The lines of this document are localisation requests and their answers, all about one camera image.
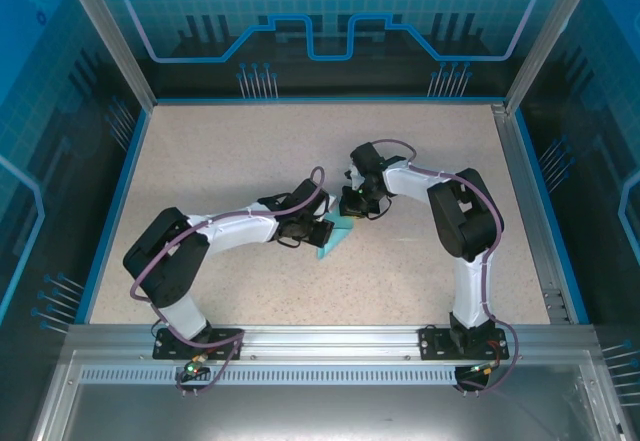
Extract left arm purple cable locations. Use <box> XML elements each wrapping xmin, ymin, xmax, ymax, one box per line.
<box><xmin>129</xmin><ymin>165</ymin><xmax>329</xmax><ymax>397</ymax></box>

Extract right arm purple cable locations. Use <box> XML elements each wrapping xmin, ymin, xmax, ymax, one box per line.
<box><xmin>372</xmin><ymin>138</ymin><xmax>521</xmax><ymax>397</ymax></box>

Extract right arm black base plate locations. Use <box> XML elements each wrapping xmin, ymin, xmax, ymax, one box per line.
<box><xmin>418</xmin><ymin>325</ymin><xmax>511</xmax><ymax>361</ymax></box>

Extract long aluminium mounting rail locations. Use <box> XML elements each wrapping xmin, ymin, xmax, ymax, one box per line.
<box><xmin>67</xmin><ymin>323</ymin><xmax>596</xmax><ymax>362</ymax></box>

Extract cable connector with green light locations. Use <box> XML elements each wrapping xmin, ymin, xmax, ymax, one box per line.
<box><xmin>183</xmin><ymin>353</ymin><xmax>212</xmax><ymax>378</ymax></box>

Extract blue table border frame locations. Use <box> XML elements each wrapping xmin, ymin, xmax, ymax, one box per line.
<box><xmin>74</xmin><ymin>94</ymin><xmax>592</xmax><ymax>326</ymax></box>

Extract aluminium side rail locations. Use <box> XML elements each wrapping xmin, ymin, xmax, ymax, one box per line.
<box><xmin>491</xmin><ymin>103</ymin><xmax>574</xmax><ymax>325</ymax></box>

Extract aluminium frame post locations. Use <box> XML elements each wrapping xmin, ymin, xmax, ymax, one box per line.
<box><xmin>55</xmin><ymin>0</ymin><xmax>159</xmax><ymax>111</ymax></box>
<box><xmin>502</xmin><ymin>0</ymin><xmax>605</xmax><ymax>115</ymax></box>

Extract light blue cloth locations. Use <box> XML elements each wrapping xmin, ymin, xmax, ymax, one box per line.
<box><xmin>314</xmin><ymin>210</ymin><xmax>357</xmax><ymax>262</ymax></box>

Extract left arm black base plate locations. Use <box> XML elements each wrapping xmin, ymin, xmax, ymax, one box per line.
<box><xmin>152</xmin><ymin>327</ymin><xmax>245</xmax><ymax>361</ymax></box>

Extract grey metal tray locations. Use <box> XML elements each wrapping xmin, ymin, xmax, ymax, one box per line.
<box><xmin>29</xmin><ymin>350</ymin><xmax>626</xmax><ymax>441</ymax></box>

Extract slotted metal strip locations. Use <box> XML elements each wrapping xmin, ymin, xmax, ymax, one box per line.
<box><xmin>79</xmin><ymin>368</ymin><xmax>581</xmax><ymax>383</ymax></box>

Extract blue printed panel with gear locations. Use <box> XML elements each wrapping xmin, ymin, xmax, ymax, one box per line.
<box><xmin>82</xmin><ymin>0</ymin><xmax>576</xmax><ymax>100</ymax></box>

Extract blue printed side panel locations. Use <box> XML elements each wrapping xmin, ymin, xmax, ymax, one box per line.
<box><xmin>0</xmin><ymin>0</ymin><xmax>151</xmax><ymax>441</ymax></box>
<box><xmin>514</xmin><ymin>0</ymin><xmax>640</xmax><ymax>441</ymax></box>

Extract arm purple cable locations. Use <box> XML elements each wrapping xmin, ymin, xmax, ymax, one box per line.
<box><xmin>372</xmin><ymin>138</ymin><xmax>521</xmax><ymax>397</ymax></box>
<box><xmin>129</xmin><ymin>165</ymin><xmax>329</xmax><ymax>397</ymax></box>

